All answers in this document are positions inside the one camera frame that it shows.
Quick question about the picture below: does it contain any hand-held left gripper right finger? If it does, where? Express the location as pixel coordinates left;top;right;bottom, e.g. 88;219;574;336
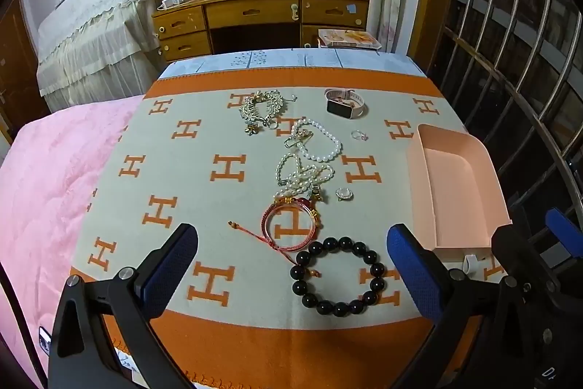
386;223;536;389

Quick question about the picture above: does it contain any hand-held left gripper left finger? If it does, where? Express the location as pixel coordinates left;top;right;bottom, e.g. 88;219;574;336
48;223;199;389

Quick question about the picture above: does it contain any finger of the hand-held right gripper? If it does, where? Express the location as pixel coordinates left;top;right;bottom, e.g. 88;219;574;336
491;224;554;308
545;208;583;258

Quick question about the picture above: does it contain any black bead bracelet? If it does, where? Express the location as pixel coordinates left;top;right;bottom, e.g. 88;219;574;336
291;236;388;318

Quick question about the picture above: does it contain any pink paper box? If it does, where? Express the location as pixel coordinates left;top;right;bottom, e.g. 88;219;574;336
405;124;513;250

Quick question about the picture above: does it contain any red string bracelet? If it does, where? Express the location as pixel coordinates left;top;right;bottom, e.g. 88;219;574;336
228;198;322;264

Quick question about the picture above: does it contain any small bead pearl necklace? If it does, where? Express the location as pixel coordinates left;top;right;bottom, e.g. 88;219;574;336
274;152;335;199

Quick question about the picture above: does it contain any large white pearl necklace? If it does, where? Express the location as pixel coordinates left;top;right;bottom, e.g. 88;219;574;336
290;118;343;163

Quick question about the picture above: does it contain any orange patterned blanket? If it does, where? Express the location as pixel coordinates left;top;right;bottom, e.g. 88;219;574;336
70;72;506;389

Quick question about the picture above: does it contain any pink blanket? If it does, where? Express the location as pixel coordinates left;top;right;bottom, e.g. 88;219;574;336
0;95;146;376

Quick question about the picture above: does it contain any smartwatch with pink band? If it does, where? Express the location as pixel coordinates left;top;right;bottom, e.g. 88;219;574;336
324;88;369;117

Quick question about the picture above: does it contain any light blue printed sheet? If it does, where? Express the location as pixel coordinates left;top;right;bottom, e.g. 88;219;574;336
157;48;429;79

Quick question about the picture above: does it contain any magazine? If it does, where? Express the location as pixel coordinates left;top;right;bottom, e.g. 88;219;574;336
317;29;382;50

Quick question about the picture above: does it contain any wooden door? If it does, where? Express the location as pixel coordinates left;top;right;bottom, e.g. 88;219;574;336
0;0;51;148

